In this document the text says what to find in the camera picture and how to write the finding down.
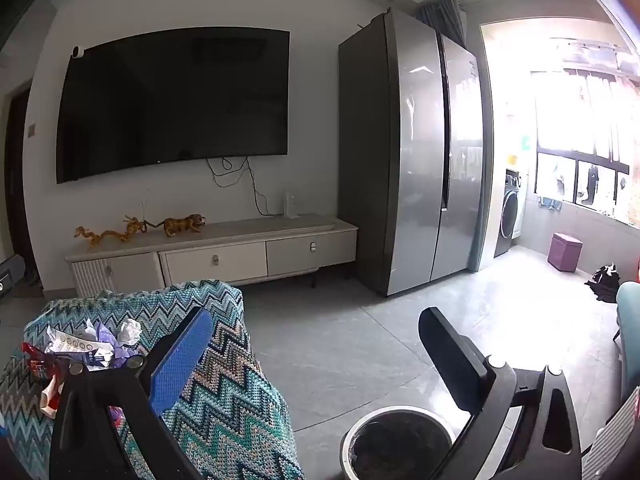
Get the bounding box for white printed paper wrapper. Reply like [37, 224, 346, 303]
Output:
[44, 318, 117, 370]

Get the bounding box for red snack wrapper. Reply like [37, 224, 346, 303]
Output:
[21, 341, 64, 419]

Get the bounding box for purple plastic wrapper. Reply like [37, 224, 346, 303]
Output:
[96, 322, 138, 368]

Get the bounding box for white tissue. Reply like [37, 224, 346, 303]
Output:
[117, 318, 142, 347]

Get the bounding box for round white-rimmed trash bin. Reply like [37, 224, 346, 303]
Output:
[339, 403, 483, 480]

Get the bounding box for teal zigzag knitted table cloth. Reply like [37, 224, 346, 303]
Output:
[1, 280, 303, 479]

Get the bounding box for teal sofa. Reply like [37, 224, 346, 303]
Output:
[616, 282, 640, 400]

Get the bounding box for black backpack on floor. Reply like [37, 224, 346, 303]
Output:
[586, 263, 620, 304]

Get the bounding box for purple storage stool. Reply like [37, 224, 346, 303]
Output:
[548, 232, 582, 273]

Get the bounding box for golden dragon figurine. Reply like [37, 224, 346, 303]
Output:
[74, 217, 148, 247]

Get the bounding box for front-load washing machine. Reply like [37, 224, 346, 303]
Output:
[495, 169, 521, 257]

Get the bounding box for cream TV cabinet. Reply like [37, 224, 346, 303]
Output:
[66, 214, 358, 297]

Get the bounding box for orange tiger figurine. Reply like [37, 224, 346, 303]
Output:
[144, 214, 206, 237]

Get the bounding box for white router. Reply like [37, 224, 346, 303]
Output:
[283, 192, 298, 219]

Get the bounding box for silver double-door refrigerator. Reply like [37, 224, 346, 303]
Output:
[337, 10, 484, 297]

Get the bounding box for grey window curtain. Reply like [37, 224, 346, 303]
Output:
[414, 0, 466, 48]

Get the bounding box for black TV cables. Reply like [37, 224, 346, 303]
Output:
[205, 156, 286, 219]

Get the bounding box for large black wall television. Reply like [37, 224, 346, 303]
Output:
[55, 27, 291, 183]

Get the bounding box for small white security camera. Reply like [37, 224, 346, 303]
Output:
[72, 46, 85, 58]

